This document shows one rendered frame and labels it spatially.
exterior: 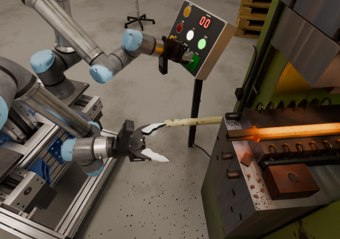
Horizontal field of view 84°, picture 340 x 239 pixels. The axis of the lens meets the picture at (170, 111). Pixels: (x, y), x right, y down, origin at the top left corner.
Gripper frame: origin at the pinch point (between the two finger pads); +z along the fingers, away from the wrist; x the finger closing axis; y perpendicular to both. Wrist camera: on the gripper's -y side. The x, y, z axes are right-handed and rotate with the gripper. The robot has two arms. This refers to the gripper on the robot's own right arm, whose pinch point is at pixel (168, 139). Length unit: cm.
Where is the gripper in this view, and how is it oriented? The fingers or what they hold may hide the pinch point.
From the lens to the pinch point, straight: 65.0
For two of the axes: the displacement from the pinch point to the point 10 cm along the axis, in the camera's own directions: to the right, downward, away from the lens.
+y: 0.1, 6.7, 7.4
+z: 10.0, -0.6, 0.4
